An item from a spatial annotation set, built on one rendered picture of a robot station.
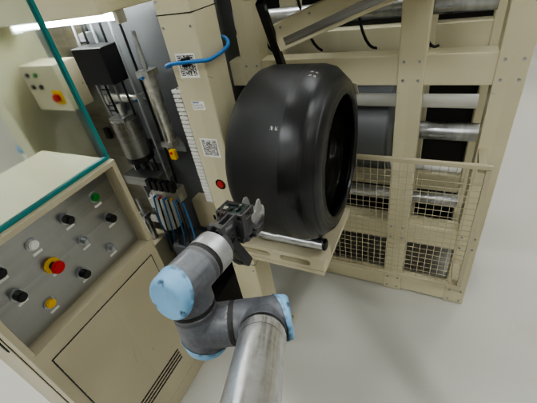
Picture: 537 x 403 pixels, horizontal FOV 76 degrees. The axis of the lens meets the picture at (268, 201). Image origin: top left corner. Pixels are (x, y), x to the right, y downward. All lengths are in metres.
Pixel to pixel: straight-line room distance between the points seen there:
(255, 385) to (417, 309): 1.78
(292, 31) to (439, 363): 1.67
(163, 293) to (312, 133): 0.55
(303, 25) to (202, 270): 1.00
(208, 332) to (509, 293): 1.99
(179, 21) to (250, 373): 0.95
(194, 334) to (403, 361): 1.47
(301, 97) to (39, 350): 1.08
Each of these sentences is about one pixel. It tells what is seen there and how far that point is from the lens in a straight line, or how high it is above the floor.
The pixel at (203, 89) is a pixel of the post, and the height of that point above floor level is 1.43.
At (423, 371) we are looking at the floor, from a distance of 2.03.
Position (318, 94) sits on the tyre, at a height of 1.43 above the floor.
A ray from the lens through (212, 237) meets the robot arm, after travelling 0.72.
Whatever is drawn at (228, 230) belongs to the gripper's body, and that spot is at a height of 1.29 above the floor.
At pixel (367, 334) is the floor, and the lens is 2.10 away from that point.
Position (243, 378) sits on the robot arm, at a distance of 0.53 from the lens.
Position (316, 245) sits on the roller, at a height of 0.91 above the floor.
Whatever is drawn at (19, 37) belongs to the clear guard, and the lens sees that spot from 1.19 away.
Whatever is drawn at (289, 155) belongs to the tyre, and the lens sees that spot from 0.92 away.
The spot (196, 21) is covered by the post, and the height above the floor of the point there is 1.63.
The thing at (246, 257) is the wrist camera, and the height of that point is 1.18.
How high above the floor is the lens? 1.77
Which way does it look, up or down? 36 degrees down
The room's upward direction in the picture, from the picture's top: 11 degrees counter-clockwise
